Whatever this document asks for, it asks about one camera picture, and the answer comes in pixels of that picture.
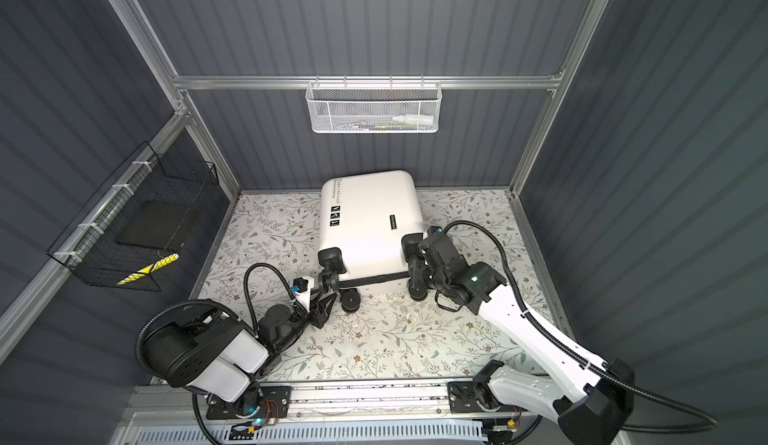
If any black wire mesh basket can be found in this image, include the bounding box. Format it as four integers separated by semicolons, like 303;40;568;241
48;144;221;292

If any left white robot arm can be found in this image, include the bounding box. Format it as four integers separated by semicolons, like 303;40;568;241
135;292;336;403

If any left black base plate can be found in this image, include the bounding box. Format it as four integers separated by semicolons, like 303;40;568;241
205;384;291;420

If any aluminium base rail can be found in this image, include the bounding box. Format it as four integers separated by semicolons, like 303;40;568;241
125;375;607;422

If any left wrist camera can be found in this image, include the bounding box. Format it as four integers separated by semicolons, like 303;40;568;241
291;276;315;313

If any white wire mesh basket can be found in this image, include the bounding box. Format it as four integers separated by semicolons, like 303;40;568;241
305;83;443;134

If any black corrugated cable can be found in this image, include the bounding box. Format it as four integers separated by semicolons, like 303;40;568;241
441;219;719;434
134;262;301;445

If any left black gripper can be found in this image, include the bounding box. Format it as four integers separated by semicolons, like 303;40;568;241
274;286;335;355

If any right black corrugated cable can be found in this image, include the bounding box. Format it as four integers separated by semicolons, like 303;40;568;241
441;219;719;434

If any white hard-shell suitcase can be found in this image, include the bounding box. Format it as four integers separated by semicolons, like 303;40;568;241
318;170;426;313

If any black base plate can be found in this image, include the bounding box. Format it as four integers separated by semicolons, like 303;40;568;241
205;384;291;420
447;381;524;414

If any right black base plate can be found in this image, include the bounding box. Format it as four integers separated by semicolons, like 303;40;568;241
447;381;524;414

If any yellow black striped label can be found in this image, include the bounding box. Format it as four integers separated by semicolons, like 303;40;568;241
118;253;179;285

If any left black corrugated cable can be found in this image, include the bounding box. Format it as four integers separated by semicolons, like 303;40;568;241
134;262;301;445

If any white tube in basket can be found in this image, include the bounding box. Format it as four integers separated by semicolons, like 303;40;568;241
392;114;435;127

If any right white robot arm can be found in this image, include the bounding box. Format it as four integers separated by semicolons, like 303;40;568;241
402;227;635;444

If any floral table mat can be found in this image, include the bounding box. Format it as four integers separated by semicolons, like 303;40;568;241
199;189;550;381

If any white vented panel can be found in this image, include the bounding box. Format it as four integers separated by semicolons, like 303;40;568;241
131;419;488;445

